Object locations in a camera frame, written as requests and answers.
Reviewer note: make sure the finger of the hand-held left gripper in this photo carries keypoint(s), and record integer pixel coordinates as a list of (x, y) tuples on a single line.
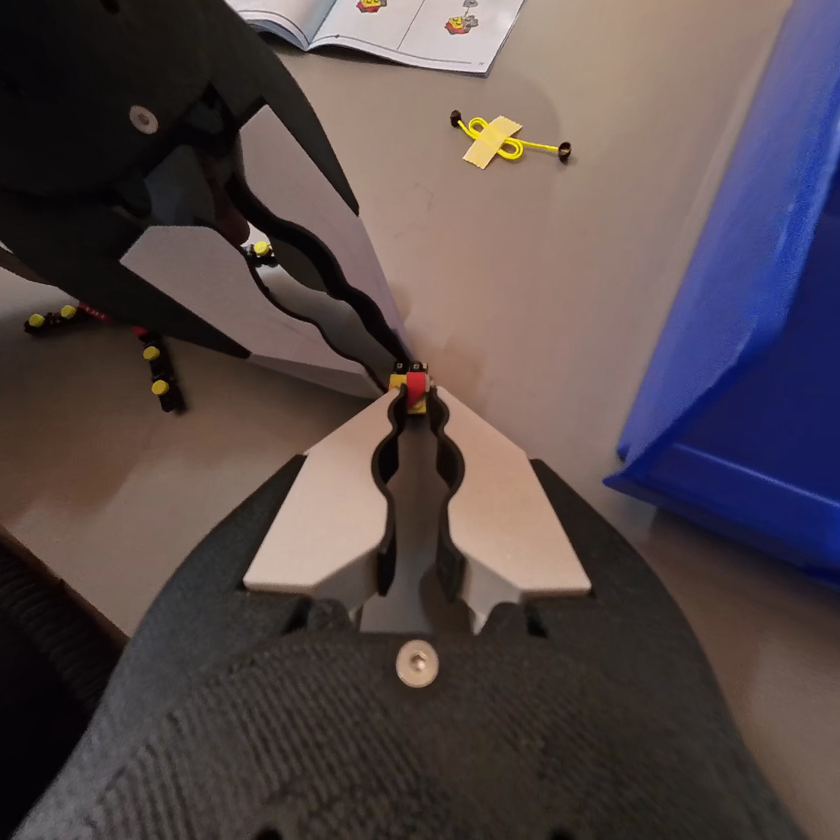
[(210, 289), (308, 197)]

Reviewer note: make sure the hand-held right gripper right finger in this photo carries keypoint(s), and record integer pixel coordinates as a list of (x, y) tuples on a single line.
[(518, 525)]

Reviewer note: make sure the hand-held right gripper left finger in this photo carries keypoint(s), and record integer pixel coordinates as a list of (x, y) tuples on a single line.
[(315, 518)]

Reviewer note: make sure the yellow black lego spider model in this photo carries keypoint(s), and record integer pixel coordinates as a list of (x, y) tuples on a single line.
[(159, 388)]

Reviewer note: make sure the black yellow red lego assembly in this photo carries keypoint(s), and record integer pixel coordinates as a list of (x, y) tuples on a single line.
[(396, 381)]

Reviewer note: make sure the lego instruction booklet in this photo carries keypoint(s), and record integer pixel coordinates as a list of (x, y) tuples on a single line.
[(420, 33)]

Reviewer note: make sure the blue plastic bin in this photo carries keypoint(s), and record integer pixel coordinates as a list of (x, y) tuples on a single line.
[(754, 328)]

